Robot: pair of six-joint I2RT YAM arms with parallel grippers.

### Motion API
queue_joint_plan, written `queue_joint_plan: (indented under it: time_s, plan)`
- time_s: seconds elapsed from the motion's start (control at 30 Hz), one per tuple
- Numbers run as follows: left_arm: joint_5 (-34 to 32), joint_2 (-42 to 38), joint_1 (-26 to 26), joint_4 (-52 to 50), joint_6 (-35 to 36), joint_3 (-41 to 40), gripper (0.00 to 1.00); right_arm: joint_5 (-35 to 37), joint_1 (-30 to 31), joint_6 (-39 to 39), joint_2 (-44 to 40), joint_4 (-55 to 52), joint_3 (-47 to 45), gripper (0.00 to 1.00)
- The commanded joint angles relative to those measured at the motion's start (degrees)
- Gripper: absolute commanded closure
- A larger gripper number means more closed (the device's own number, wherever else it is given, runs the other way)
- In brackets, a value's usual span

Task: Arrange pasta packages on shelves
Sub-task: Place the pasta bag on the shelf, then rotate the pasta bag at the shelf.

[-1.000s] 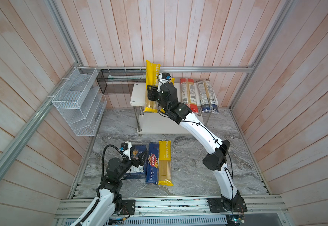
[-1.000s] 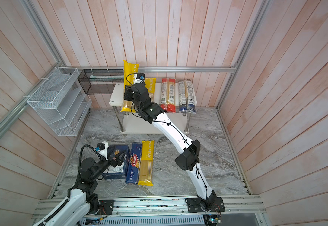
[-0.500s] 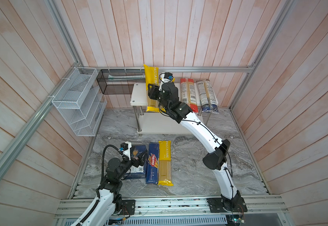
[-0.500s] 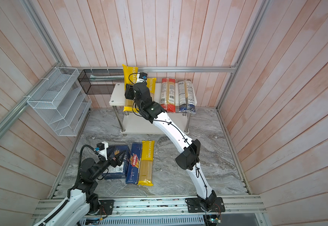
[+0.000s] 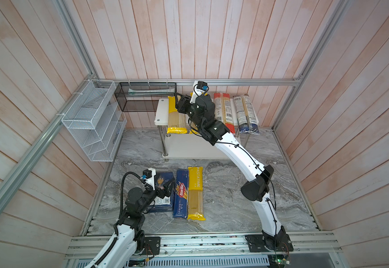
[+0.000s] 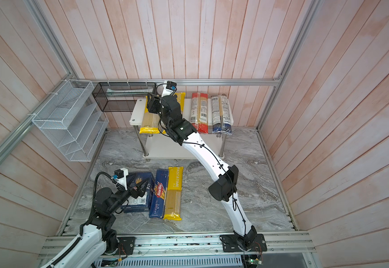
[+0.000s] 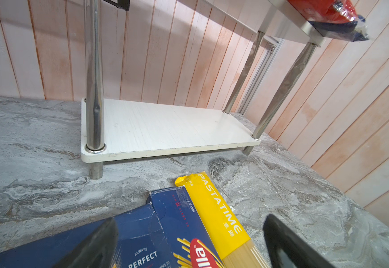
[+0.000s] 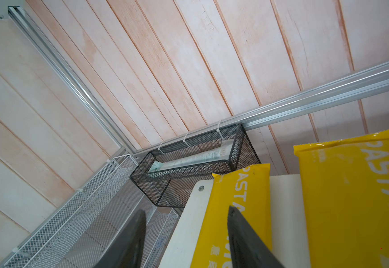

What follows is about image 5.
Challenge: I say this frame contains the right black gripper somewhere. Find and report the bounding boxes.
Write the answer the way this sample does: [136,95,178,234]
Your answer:
[176,93,206,135]

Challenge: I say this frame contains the narrow blue Barilla spaghetti box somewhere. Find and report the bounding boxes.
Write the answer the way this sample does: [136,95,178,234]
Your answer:
[173,169,189,218]

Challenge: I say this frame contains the yellow Pastatime spaghetti pack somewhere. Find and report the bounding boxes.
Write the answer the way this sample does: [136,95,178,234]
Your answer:
[188,167,206,221]
[188,90,199,135]
[166,97,187,135]

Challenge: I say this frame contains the wide blue Barilla pasta box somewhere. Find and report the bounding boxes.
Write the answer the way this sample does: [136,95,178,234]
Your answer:
[146,172,175,213]

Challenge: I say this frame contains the red clear spaghetti pack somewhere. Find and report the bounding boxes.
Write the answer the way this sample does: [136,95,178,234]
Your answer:
[213,93,235,134]

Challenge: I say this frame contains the blue clear spaghetti pack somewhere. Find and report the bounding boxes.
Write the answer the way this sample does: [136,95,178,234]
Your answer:
[233,94,260,135]

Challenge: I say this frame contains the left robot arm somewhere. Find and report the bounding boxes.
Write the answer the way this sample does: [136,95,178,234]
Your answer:
[86,168,175,268]

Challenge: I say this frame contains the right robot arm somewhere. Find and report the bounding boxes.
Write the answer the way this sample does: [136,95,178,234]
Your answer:
[175,93,294,252]

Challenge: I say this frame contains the white two-tier shelf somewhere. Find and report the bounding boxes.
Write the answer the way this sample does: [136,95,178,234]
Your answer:
[154,98,259,162]

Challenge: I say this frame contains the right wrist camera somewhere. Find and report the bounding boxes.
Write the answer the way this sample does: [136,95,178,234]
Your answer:
[193,80,209,97]

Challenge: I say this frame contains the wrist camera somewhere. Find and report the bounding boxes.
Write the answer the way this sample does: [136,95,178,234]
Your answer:
[193,80,209,97]
[142,168,156,191]

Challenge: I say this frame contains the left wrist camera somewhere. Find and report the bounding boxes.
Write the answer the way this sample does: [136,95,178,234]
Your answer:
[142,168,156,191]

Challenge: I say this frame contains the black wire mesh basket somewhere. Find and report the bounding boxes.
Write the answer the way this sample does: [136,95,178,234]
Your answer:
[114,82,177,112]

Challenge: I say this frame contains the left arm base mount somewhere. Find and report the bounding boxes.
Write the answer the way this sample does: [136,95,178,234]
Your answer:
[134,236,161,256]

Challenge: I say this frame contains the white wire mesh rack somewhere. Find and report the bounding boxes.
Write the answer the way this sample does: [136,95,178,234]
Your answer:
[62,80,127,162]

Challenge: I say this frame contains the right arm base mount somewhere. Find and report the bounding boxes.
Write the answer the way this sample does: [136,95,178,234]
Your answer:
[245,233,294,252]

